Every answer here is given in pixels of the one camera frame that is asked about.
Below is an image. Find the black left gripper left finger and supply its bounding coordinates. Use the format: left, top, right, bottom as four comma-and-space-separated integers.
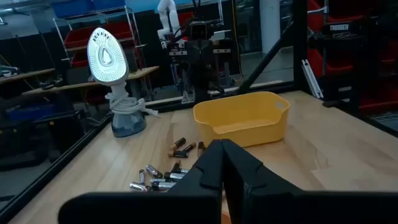
57, 139, 224, 224

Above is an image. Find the black aluminium table frame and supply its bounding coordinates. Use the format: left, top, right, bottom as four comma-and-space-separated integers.
0, 0, 398, 223

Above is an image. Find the blue storage bin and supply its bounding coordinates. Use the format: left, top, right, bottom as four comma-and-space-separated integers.
51, 0, 96, 18
6, 104, 57, 122

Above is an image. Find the metal wire shelf rack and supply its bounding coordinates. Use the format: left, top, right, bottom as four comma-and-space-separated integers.
52, 6, 147, 69

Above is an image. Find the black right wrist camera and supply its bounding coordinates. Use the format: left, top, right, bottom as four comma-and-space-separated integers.
186, 20, 215, 41

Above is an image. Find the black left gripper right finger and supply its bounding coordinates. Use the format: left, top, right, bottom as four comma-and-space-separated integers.
222, 139, 398, 224

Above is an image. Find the red storage bin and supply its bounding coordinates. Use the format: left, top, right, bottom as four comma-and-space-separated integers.
307, 48, 354, 78
104, 21, 136, 40
359, 93, 398, 116
63, 26, 97, 49
70, 51, 90, 68
307, 0, 364, 32

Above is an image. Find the white iron cord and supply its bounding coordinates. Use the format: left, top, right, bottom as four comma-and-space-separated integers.
104, 90, 160, 118

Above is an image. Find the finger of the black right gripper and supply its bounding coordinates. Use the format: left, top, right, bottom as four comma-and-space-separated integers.
199, 39, 215, 67
185, 39, 200, 67

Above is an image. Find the silver aluminium extrusion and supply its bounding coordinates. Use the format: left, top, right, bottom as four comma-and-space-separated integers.
300, 58, 324, 100

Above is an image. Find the white pillar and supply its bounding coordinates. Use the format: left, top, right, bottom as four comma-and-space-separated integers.
259, 0, 282, 54

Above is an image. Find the yellow plastic bin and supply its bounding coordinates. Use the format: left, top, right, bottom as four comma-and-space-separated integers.
193, 91, 291, 148

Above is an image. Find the wooden workbench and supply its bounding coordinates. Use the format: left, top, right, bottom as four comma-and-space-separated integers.
0, 68, 56, 85
21, 65, 160, 96

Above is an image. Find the white and blue steam iron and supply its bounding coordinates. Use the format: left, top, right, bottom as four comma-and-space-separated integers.
86, 27, 147, 138

